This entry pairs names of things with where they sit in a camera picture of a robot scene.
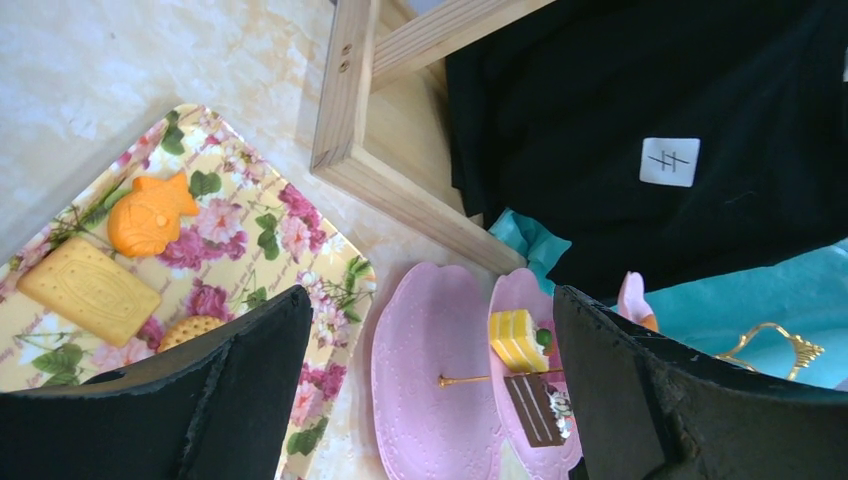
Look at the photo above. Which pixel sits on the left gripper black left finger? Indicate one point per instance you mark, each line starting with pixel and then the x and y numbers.
pixel 215 407

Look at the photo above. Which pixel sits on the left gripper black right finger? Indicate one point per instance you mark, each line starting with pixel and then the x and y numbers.
pixel 649 407

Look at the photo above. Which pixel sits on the chocolate cake slice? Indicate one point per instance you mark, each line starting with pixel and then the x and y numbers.
pixel 544 412

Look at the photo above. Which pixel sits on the yellow cake slice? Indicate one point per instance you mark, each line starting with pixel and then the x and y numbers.
pixel 512 337

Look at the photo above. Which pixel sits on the teal t-shirt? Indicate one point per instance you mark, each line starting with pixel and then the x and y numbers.
pixel 806 295

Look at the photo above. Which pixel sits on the round smooth biscuit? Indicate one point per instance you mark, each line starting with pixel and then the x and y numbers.
pixel 650 322

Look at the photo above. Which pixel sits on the pink cake slice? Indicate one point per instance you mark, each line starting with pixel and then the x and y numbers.
pixel 546 341

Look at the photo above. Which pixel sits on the round ridged biscuit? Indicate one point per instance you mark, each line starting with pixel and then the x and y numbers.
pixel 188 329

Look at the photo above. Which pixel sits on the floral serving tray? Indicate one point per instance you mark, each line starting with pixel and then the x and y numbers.
pixel 254 236

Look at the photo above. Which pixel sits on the rectangular yellow biscuit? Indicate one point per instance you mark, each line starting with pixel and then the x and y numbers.
pixel 80 283

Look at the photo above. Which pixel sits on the orange fish shaped biscuit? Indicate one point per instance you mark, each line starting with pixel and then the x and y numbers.
pixel 147 219

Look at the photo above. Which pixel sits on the pink three-tier cake stand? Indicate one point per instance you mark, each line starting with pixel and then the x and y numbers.
pixel 441 408

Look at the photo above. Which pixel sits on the black t-shirt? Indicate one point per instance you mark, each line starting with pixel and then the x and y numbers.
pixel 678 139

